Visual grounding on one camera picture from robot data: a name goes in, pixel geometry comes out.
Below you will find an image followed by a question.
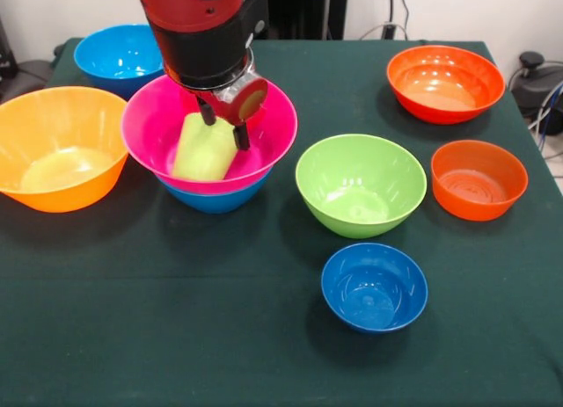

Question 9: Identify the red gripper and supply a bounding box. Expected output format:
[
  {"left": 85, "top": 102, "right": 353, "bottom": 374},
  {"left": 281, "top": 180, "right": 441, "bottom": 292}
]
[{"left": 193, "top": 76, "right": 269, "bottom": 152}]

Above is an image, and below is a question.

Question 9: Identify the lime green plastic cup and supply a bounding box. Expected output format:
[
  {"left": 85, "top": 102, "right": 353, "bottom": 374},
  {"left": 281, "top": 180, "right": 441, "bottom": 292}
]
[{"left": 171, "top": 112, "right": 238, "bottom": 182}]

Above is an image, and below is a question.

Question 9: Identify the large pink plastic bowl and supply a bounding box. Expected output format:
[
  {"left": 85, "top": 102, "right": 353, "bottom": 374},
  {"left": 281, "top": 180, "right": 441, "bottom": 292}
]
[{"left": 120, "top": 75, "right": 299, "bottom": 196}]

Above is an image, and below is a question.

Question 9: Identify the light blue plastic bowl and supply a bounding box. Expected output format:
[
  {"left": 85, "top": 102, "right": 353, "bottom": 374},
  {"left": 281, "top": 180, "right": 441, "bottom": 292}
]
[
  {"left": 73, "top": 24, "right": 166, "bottom": 101},
  {"left": 160, "top": 168, "right": 274, "bottom": 214}
]

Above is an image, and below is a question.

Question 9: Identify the lime green plastic bowl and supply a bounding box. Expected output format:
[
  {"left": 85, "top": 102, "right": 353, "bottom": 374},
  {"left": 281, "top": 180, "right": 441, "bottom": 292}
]
[{"left": 294, "top": 133, "right": 428, "bottom": 240}]

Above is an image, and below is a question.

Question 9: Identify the small dark blue bowl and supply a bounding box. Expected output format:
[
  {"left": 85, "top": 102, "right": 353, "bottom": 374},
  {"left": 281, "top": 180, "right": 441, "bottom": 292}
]
[{"left": 320, "top": 242, "right": 429, "bottom": 336}]

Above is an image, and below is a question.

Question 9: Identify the large orange plastic bowl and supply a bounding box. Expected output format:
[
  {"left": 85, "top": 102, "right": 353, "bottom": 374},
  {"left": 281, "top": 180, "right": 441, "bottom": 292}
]
[{"left": 0, "top": 85, "right": 129, "bottom": 214}]

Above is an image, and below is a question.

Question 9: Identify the dark grey floor equipment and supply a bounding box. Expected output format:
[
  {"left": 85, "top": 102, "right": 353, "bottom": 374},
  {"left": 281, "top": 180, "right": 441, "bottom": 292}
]
[{"left": 0, "top": 18, "right": 56, "bottom": 107}]

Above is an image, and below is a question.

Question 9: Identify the wide red-orange plastic bowl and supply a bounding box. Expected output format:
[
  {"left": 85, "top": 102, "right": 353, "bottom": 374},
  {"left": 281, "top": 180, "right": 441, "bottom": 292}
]
[{"left": 386, "top": 44, "right": 507, "bottom": 126}]

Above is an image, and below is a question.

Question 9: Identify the dark green tablecloth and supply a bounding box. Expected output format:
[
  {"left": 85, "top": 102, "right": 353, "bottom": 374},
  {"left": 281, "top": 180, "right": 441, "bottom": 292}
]
[{"left": 0, "top": 37, "right": 563, "bottom": 407}]

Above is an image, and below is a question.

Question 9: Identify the small red-orange plastic bowl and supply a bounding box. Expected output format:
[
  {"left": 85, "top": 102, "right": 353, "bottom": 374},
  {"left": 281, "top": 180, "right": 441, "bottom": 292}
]
[{"left": 430, "top": 139, "right": 530, "bottom": 222}]

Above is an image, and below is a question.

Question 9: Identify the black round floor stand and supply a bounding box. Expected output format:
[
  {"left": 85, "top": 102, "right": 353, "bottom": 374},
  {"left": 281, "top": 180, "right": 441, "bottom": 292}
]
[{"left": 509, "top": 50, "right": 563, "bottom": 135}]

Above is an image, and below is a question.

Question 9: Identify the black pedestal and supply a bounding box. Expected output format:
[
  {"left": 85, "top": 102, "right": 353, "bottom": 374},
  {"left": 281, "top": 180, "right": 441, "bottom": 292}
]
[{"left": 263, "top": 0, "right": 349, "bottom": 41}]

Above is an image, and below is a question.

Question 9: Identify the black power plug cable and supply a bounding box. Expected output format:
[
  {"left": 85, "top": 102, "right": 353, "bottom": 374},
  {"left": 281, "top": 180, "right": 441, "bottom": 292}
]
[{"left": 381, "top": 0, "right": 411, "bottom": 41}]

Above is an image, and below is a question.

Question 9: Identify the tangle of floor cables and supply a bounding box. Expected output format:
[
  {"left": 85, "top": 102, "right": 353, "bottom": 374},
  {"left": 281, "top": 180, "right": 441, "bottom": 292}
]
[{"left": 526, "top": 79, "right": 563, "bottom": 162}]

